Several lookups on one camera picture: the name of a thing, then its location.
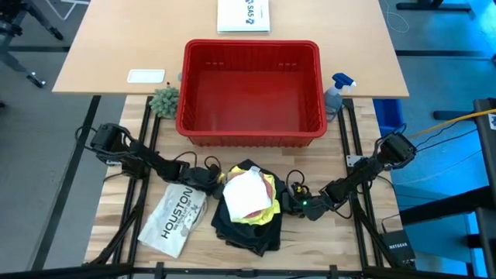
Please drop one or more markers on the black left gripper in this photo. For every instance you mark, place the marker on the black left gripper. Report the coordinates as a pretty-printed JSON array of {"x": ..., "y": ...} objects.
[{"x": 203, "y": 178}]

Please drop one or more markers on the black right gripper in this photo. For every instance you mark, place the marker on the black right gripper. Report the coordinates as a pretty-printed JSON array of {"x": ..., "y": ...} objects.
[{"x": 306, "y": 203}]

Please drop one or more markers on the yellow shirt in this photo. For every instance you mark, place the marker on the yellow shirt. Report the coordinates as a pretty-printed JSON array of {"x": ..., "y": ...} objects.
[{"x": 267, "y": 217}]

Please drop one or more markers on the pink garment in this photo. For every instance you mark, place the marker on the pink garment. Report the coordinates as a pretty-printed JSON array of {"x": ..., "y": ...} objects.
[{"x": 267, "y": 186}]

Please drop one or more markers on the white garment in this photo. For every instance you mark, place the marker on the white garment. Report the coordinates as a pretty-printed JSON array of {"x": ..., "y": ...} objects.
[{"x": 248, "y": 195}]

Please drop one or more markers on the dark denim jeans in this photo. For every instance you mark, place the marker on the dark denim jeans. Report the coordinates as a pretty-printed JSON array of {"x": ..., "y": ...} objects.
[{"x": 248, "y": 236}]

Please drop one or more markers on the red plastic laundry basket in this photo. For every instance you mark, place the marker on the red plastic laundry basket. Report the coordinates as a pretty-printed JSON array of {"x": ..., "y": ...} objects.
[{"x": 252, "y": 97}]

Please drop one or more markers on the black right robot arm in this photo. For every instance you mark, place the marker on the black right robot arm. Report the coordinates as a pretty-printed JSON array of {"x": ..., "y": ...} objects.
[{"x": 368, "y": 166}]

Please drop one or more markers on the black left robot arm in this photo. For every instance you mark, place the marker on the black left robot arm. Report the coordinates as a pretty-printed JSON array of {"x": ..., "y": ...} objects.
[{"x": 135, "y": 155}]

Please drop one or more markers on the white Houston tote bag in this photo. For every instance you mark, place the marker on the white Houston tote bag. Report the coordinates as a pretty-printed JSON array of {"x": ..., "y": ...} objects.
[{"x": 174, "y": 221}]

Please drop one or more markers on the green succulent plant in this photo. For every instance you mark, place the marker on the green succulent plant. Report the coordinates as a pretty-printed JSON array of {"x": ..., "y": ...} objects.
[{"x": 164, "y": 102}]

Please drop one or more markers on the blue-capped spray bottle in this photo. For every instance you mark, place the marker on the blue-capped spray bottle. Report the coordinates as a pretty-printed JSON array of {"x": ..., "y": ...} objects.
[{"x": 334, "y": 97}]

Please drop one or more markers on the white rectangular tray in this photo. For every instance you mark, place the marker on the white rectangular tray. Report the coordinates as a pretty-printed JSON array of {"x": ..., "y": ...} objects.
[{"x": 145, "y": 76}]

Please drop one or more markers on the blue plastic bin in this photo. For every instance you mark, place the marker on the blue plastic bin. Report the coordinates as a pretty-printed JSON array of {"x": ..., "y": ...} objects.
[{"x": 387, "y": 112}]

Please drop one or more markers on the long black floor bar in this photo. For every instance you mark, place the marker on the long black floor bar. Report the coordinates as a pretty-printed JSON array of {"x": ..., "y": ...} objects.
[{"x": 58, "y": 209}]

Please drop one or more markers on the white paper sign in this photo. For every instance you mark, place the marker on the white paper sign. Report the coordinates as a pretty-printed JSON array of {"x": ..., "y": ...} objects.
[{"x": 242, "y": 15}]

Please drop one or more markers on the black table foot bar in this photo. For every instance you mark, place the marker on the black table foot bar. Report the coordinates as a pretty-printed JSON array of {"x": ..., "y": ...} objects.
[
  {"x": 38, "y": 49},
  {"x": 441, "y": 52}
]

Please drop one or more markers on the black stand base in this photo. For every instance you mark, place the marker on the black stand base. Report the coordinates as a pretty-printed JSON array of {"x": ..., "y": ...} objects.
[{"x": 430, "y": 5}]

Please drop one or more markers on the black tripod stand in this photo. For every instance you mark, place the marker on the black tripod stand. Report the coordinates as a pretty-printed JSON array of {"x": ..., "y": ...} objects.
[{"x": 23, "y": 23}]

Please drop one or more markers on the black aluminium table frame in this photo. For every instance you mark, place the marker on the black aluminium table frame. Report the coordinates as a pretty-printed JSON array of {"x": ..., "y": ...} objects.
[{"x": 248, "y": 272}]

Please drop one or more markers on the black Netgear network switch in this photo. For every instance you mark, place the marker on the black Netgear network switch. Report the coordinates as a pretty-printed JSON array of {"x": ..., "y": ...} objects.
[{"x": 398, "y": 248}]

